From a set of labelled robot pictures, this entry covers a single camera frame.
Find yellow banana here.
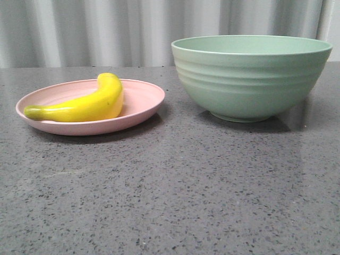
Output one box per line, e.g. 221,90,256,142
24,73,124,122

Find pink plate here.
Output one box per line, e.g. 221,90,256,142
16,79,165,136

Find green bowl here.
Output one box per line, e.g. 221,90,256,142
171,35,332,123

